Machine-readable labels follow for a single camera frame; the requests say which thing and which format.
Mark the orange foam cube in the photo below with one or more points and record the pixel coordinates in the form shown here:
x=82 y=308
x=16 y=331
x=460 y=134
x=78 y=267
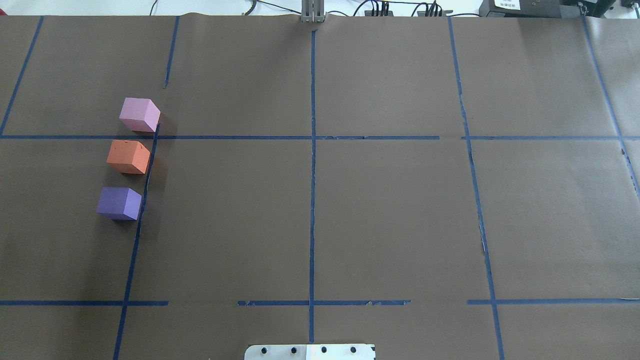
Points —
x=128 y=157

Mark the brown paper table cover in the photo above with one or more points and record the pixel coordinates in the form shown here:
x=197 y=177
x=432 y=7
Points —
x=448 y=189

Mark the pink foam cube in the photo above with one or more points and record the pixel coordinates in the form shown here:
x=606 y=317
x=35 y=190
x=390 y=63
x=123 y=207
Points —
x=140 y=115

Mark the purple foam cube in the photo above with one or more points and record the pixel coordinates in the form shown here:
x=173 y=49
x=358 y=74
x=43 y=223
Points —
x=119 y=203

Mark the black box with label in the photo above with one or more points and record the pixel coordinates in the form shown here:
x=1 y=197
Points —
x=520 y=9

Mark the aluminium frame post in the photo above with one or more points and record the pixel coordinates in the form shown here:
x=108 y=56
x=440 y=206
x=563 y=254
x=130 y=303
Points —
x=313 y=11

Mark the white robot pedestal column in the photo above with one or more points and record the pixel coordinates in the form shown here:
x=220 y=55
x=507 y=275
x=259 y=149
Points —
x=331 y=351

